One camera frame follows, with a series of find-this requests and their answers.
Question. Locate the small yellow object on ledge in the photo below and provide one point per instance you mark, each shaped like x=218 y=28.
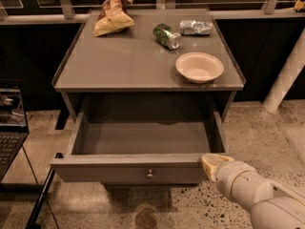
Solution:
x=299 y=5

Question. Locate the grey drawer cabinet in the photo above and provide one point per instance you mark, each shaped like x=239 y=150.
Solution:
x=132 y=61

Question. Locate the crumpled silver foil packet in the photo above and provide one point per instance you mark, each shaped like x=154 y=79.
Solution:
x=193 y=27

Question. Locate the black laptop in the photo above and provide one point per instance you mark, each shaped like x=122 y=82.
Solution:
x=13 y=123

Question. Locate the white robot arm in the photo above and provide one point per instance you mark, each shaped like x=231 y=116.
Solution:
x=271 y=204

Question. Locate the grey metal railing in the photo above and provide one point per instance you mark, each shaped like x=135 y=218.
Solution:
x=13 y=12

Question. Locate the black floor stand bar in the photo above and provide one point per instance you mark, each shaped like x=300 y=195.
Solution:
x=41 y=190

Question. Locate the round metal drawer knob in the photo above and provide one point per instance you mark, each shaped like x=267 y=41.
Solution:
x=149 y=175

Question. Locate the white diagonal pipe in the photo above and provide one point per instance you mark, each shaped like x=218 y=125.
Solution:
x=287 y=76

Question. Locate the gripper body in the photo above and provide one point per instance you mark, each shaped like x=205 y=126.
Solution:
x=229 y=177

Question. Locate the green soda can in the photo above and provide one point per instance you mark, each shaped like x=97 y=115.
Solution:
x=167 y=36

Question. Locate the grey top drawer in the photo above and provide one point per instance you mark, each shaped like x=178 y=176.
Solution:
x=121 y=153

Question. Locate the yellow brown chip bag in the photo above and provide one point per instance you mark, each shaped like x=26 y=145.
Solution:
x=113 y=17

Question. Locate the white paper bowl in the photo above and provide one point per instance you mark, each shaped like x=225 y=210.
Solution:
x=199 y=67

